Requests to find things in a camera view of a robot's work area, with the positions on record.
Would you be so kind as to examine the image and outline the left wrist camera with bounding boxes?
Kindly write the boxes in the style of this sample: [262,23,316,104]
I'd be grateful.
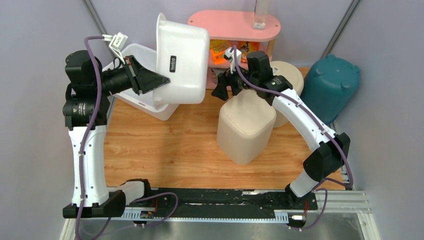
[101,32,128,64]

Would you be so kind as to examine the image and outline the aluminium frame rail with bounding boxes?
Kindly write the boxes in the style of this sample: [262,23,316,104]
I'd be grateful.
[67,186,382,240]

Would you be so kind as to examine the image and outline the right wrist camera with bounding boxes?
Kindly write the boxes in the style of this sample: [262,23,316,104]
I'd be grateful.
[223,45,242,74]

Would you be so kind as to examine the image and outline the beige square waste bin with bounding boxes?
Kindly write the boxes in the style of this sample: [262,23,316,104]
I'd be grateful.
[216,89,277,165]

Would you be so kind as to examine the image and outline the orange snack box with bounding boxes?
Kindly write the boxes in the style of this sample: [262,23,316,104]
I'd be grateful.
[237,41,260,63]
[209,39,231,65]

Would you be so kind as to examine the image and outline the white square plastic bin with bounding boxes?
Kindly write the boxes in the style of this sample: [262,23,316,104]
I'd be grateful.
[113,43,179,121]

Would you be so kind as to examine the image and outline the orange snack box left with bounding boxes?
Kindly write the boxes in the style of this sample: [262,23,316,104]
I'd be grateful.
[209,39,231,65]

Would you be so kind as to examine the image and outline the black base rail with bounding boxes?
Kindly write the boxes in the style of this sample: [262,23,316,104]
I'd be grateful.
[119,187,319,227]

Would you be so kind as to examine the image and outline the orange snack box right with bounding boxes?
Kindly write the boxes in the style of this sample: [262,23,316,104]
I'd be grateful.
[237,41,260,63]

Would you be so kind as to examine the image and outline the pink three-tier shelf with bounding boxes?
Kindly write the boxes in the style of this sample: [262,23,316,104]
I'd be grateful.
[187,9,282,91]

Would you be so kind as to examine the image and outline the teal plastic bucket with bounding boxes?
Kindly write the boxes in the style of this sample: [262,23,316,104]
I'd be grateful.
[300,54,361,125]

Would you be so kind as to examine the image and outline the white perforated basket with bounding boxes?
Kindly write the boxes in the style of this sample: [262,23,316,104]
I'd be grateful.
[152,13,210,106]

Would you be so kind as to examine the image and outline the clear glass bottle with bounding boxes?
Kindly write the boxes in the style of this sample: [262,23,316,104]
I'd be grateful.
[252,0,270,30]

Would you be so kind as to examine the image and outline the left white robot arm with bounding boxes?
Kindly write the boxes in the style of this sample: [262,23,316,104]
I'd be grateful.
[62,50,170,219]

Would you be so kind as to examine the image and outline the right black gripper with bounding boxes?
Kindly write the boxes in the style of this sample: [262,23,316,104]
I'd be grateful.
[212,60,259,101]

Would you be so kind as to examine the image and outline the beige round bucket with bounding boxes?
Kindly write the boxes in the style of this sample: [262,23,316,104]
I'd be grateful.
[268,60,305,129]

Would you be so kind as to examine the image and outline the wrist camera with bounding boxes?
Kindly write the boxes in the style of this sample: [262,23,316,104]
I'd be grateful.
[223,45,242,74]
[101,32,128,64]

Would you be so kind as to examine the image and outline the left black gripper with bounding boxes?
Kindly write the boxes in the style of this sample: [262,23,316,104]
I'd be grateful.
[92,54,169,97]

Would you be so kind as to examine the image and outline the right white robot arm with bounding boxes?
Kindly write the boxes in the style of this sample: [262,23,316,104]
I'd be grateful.
[211,47,351,209]

